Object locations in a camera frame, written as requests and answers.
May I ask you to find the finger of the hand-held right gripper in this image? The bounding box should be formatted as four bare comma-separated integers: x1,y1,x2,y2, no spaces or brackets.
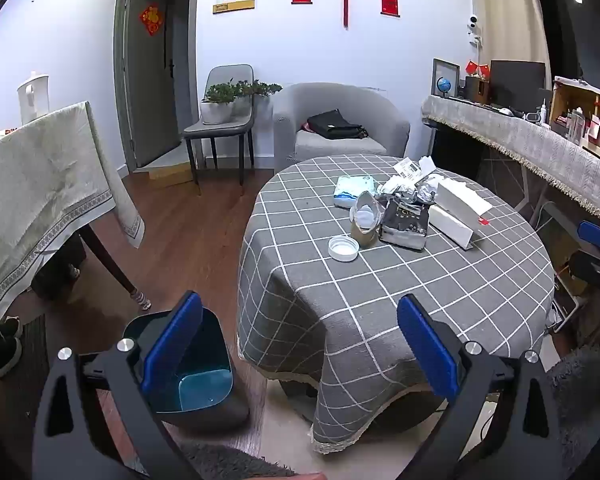
568,251,600,292
578,220,600,253

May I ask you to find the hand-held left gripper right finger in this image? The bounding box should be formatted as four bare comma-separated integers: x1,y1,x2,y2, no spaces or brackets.
396,293,575,480

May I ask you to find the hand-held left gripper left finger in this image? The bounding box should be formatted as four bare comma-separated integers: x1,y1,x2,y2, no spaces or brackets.
30,290,204,480

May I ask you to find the dark blue trash bin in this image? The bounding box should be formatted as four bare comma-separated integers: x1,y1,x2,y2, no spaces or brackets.
122,305,251,429

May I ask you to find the silver foil bag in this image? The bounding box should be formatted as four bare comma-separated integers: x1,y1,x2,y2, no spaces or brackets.
380,197,429,251

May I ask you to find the white round lid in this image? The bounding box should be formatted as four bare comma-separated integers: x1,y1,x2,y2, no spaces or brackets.
328,236,361,262

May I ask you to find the white long box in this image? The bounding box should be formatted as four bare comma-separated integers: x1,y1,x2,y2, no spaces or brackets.
428,178,493,250

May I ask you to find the white paper ball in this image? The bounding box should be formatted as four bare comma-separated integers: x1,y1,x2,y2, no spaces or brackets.
415,175,447,206

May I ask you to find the clear plastic wrap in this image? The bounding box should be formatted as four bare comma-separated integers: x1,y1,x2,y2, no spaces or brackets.
377,179,417,202

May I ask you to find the blue white tissue pack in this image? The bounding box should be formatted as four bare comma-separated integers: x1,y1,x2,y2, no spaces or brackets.
334,176,377,209

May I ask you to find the white printed paper wrapper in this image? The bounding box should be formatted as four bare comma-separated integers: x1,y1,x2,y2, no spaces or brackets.
392,156,439,186

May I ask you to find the grey checked tablecloth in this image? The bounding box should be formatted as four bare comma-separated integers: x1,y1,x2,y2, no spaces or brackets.
237,154,556,454

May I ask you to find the side counter with lace cloth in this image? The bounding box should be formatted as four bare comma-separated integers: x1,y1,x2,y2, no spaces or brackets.
422,95,600,227

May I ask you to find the cardboard box with items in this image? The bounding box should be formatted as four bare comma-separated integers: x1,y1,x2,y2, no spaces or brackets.
550,76,600,157

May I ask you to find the grey fuzzy clothing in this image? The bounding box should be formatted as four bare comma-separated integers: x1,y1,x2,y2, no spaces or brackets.
179,441,301,480
547,344,600,463

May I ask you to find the dark box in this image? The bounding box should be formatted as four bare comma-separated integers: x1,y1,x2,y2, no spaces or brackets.
30,234,89,302

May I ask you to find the dark floor mat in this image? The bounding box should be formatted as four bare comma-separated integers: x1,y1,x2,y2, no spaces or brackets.
19,314,49,402

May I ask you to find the flat cardboard box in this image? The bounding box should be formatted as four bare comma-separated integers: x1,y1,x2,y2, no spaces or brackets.
149,162,197,187

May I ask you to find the black monitor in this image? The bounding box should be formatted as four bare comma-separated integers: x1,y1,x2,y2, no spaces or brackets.
488,60,547,110

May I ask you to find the brown wooden box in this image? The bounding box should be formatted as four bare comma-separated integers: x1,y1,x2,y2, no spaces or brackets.
464,76,491,104

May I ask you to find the beige tablecloth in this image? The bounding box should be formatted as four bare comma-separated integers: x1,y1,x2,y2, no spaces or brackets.
0,101,146,361

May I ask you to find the grey dining chair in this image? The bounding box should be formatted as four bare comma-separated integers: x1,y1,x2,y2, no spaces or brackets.
183,64,257,196

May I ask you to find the grey armchair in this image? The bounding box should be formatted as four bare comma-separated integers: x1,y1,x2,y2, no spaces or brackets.
272,82,411,174

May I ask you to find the potted plant in white pot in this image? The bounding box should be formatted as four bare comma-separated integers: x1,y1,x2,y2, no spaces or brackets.
201,80,251,125

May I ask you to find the beige curtain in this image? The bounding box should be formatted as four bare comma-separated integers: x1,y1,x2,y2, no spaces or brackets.
468,0,551,87

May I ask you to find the black bag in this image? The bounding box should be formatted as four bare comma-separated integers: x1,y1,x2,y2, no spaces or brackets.
307,108,369,141

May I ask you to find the grey door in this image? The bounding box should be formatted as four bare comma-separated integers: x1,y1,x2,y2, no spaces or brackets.
114,0,201,172

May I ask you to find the potted green plant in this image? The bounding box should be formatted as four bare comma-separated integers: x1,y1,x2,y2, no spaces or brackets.
235,79,283,117

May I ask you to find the white kettle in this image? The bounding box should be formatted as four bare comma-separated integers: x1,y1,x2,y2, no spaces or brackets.
17,72,51,126

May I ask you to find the red diamond door decoration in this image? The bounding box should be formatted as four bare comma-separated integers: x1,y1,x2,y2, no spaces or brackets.
139,5,162,37

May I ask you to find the picture frame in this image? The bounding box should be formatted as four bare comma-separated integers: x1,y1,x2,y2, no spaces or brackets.
431,58,461,97

